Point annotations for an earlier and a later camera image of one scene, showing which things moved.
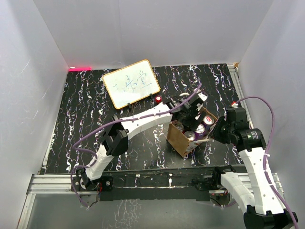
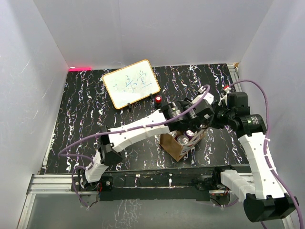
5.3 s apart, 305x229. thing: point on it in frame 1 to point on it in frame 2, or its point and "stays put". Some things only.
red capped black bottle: [158, 99] stays put
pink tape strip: [79, 69] stays put
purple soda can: [192, 135] to [183, 140]
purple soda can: [200, 131] to [189, 134]
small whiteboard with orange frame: [130, 83] stays put
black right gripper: [216, 135] to [215, 105]
